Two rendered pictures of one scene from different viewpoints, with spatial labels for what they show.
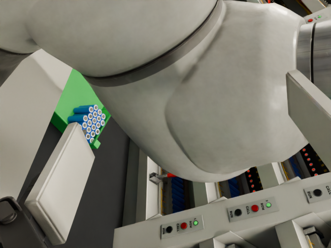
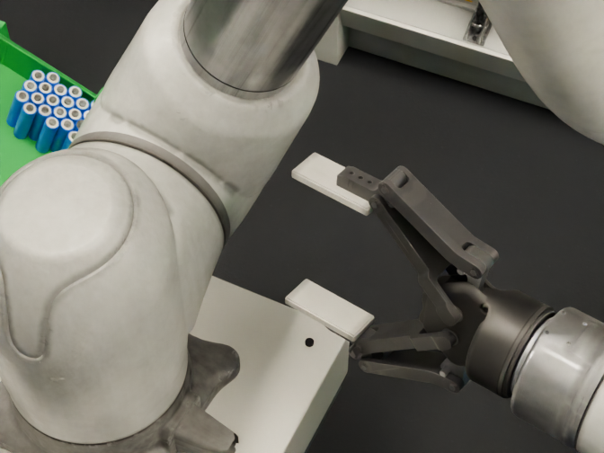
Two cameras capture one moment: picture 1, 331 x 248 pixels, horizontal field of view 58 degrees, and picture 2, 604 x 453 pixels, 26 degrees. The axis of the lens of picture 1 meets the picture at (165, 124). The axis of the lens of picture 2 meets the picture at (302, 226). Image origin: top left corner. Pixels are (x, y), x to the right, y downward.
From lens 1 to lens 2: 92 cm
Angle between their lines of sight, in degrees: 42
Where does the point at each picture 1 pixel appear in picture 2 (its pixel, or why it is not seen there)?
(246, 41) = (216, 144)
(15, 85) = not seen: hidden behind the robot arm
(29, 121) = (208, 297)
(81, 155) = (312, 296)
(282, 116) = (292, 111)
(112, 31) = (208, 270)
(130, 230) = not seen: hidden behind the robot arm
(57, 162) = (325, 320)
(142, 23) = (207, 250)
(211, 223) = not seen: outside the picture
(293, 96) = (312, 177)
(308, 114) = (333, 188)
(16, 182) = (284, 312)
